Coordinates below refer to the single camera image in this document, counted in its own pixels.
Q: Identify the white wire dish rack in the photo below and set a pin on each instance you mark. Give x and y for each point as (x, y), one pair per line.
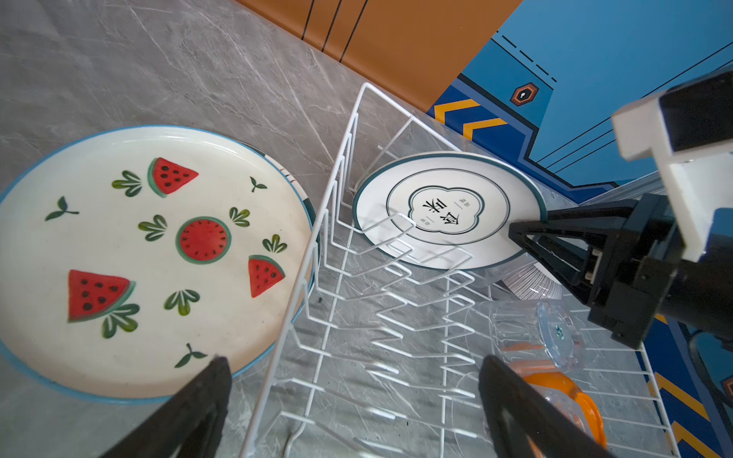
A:
(381, 356)

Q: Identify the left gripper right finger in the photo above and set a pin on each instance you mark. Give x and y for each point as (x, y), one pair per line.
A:
(522, 423)

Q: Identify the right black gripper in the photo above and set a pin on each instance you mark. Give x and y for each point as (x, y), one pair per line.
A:
(642, 273)

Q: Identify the watermelon pattern plate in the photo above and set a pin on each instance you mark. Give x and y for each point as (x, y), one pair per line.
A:
(131, 259)

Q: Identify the orange bowl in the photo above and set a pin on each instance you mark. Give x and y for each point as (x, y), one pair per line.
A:
(567, 397)

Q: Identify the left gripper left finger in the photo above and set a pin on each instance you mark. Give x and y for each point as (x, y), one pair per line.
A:
(189, 424)

